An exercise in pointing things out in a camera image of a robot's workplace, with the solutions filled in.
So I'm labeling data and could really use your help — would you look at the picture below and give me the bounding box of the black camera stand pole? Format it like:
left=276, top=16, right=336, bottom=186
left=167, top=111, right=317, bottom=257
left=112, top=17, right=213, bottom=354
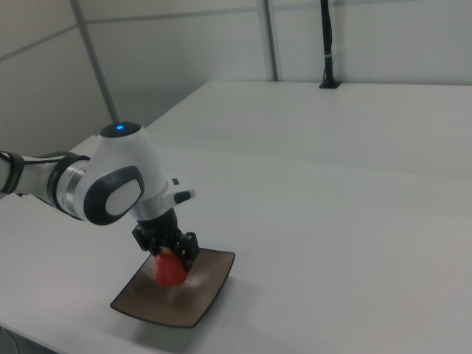
left=318, top=0, right=342, bottom=91

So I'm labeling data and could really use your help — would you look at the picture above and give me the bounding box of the brown square ceramic plate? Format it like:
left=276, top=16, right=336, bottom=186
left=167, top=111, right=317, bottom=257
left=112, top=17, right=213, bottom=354
left=109, top=247, right=237, bottom=329

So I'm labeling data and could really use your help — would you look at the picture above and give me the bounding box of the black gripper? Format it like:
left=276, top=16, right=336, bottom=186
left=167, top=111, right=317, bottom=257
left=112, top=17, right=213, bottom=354
left=131, top=207, right=201, bottom=274

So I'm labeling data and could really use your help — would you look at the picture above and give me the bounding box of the red apple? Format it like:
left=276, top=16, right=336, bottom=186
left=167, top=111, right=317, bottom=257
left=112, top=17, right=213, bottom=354
left=153, top=247, right=188, bottom=289

